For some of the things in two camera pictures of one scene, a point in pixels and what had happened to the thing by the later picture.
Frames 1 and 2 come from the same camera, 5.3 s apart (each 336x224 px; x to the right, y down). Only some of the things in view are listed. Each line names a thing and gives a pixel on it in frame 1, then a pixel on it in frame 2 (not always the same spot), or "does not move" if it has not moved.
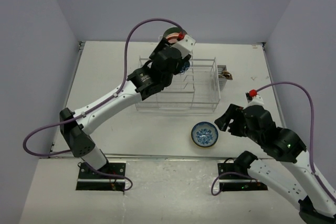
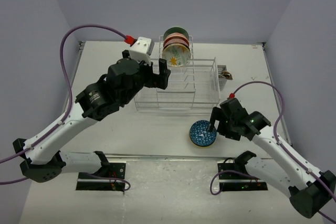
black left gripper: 164,42 to 164,73
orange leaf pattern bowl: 172,37 does not move
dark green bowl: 173,30 does not move
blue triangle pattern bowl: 186,65 to 200,135
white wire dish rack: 197,89 does not move
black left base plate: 89,180 does not move
